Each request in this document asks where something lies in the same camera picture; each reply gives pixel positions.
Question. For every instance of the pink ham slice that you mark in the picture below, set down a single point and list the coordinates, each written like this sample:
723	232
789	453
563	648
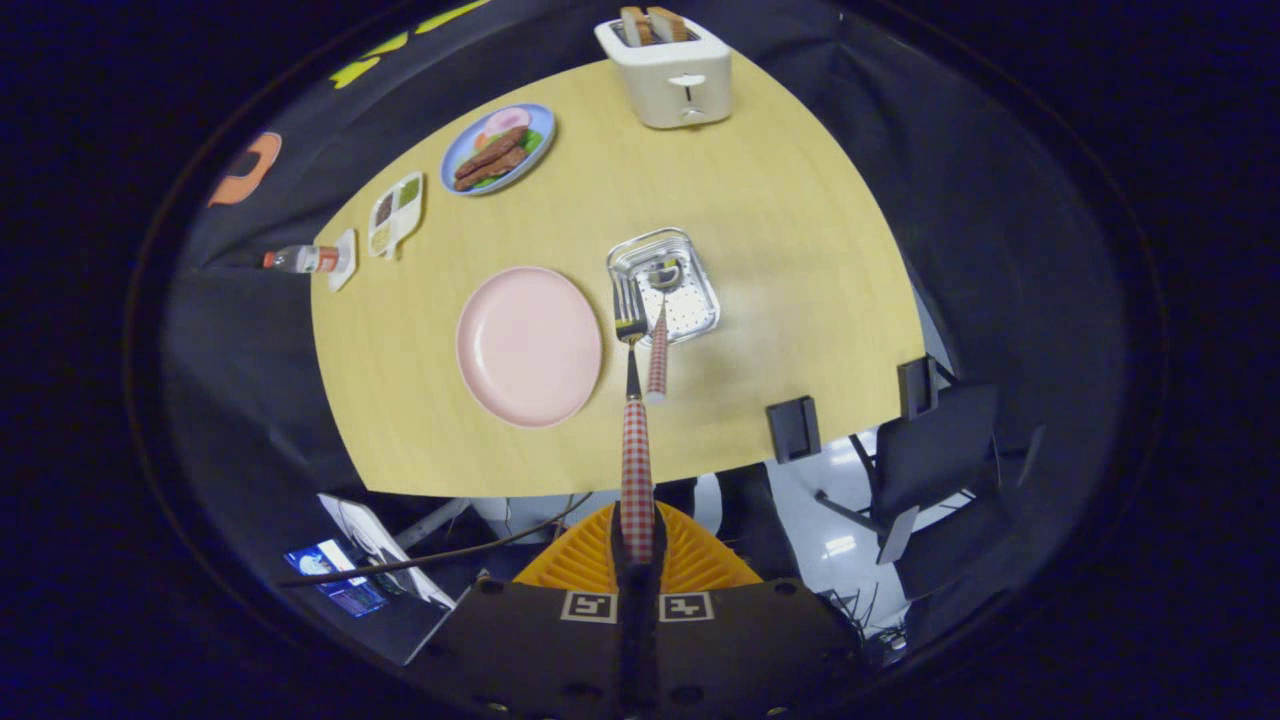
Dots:
508	120

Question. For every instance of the white square coaster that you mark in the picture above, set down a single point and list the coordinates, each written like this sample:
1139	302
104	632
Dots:
345	262

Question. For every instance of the black chair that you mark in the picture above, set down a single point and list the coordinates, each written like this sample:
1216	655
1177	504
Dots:
940	450

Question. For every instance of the toast slice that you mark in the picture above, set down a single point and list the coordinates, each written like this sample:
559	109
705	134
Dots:
633	27
668	24

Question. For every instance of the pink plate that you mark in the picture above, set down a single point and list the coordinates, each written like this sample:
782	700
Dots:
528	345

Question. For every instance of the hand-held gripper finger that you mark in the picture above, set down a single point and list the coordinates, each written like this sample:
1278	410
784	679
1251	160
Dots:
627	640
650	640

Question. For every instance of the green lettuce leaf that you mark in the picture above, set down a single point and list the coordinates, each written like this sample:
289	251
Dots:
532	142

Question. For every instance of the white toaster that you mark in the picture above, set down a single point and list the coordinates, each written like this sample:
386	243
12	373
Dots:
670	95

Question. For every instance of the white divided condiment dish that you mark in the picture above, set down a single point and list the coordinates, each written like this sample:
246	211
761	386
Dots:
397	212

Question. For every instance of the lit blue screen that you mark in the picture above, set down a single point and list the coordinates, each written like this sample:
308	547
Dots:
335	580

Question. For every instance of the blue plate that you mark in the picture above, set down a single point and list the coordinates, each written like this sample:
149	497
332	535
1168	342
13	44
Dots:
462	165

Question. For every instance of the black table clamp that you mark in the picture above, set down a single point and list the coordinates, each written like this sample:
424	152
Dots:
795	430
917	387

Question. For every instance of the brown sausage strip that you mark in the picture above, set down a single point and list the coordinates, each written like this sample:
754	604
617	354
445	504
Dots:
490	153
490	172

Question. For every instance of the white panel device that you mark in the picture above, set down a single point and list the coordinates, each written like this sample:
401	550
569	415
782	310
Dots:
385	545

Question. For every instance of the clear bottle with red label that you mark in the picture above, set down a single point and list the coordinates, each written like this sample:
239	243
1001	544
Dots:
298	259

